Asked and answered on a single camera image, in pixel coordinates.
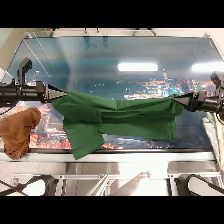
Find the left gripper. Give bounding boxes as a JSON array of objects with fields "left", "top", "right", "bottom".
[{"left": 34, "top": 80, "right": 51, "bottom": 103}]

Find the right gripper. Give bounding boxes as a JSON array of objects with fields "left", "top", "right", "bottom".
[{"left": 189, "top": 90, "right": 206, "bottom": 113}]

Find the green T-shirt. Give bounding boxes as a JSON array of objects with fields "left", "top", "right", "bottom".
[{"left": 51, "top": 89, "right": 186, "bottom": 161}]

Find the grey garment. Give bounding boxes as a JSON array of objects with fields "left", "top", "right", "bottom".
[{"left": 202, "top": 114, "right": 222, "bottom": 168}]

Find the brown garment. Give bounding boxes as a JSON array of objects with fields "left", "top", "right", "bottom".
[{"left": 0, "top": 107, "right": 42, "bottom": 161}]

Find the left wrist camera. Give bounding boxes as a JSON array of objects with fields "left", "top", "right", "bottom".
[{"left": 16, "top": 56, "right": 34, "bottom": 88}]

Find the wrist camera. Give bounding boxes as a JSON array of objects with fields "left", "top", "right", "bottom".
[
  {"left": 16, "top": 56, "right": 34, "bottom": 88},
  {"left": 210, "top": 71, "right": 224, "bottom": 92}
]

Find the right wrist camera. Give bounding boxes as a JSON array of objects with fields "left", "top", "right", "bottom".
[{"left": 210, "top": 71, "right": 224, "bottom": 92}]

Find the silver frame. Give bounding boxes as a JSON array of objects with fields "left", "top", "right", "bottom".
[{"left": 0, "top": 28, "right": 224, "bottom": 197}]

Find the black cable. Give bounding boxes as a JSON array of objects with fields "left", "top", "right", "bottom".
[{"left": 0, "top": 175, "right": 51, "bottom": 197}]

